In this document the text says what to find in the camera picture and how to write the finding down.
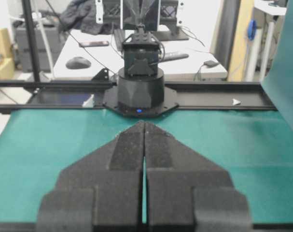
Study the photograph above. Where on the green table mat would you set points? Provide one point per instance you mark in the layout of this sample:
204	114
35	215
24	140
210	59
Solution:
256	147

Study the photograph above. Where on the cardboard box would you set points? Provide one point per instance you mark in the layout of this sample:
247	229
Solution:
7	66

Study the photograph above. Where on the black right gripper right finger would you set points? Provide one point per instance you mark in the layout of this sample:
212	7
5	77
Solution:
186	192

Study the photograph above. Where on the black aluminium frame rail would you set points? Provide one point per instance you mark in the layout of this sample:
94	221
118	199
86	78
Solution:
91	95

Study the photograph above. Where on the green backdrop sheet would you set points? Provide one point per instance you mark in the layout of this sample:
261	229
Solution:
278	84

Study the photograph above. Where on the black vertical frame post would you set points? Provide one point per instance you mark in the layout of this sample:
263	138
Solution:
31	36

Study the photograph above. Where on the white office desk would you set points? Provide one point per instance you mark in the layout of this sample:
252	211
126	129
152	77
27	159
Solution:
188	69

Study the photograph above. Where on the black smartphone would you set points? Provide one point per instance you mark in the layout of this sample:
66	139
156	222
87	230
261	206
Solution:
94	44

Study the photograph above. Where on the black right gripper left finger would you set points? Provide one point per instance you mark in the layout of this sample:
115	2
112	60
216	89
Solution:
101	192

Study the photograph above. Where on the dark jacket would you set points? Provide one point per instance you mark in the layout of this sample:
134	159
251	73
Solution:
81	14

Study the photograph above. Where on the black computer mouse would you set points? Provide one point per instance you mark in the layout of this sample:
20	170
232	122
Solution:
78	63

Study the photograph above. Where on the black monitor stand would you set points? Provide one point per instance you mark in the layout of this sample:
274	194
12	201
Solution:
170	21

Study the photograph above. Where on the black remote control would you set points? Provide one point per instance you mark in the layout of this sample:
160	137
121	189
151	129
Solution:
174	56

